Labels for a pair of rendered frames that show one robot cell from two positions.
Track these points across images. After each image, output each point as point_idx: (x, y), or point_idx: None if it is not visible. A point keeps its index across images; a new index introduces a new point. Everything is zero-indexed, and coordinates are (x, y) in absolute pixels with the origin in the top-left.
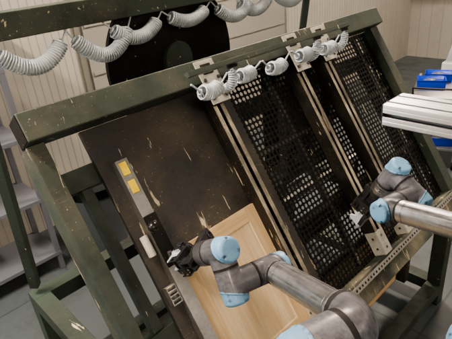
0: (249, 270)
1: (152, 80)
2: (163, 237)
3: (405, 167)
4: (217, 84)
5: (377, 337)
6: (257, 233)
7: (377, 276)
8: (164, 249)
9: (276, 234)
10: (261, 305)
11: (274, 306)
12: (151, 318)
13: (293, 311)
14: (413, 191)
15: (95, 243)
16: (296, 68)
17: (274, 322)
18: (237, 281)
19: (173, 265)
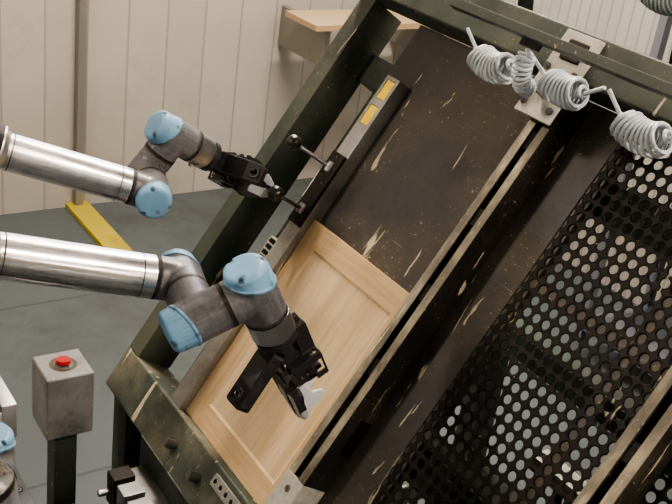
0: (143, 164)
1: (497, 10)
2: (318, 187)
3: (231, 270)
4: (494, 57)
5: None
6: (376, 341)
7: None
8: (304, 198)
9: (364, 359)
10: (280, 400)
11: (281, 427)
12: None
13: (280, 473)
14: (184, 292)
15: (292, 122)
16: None
17: (261, 437)
18: (135, 159)
19: (294, 224)
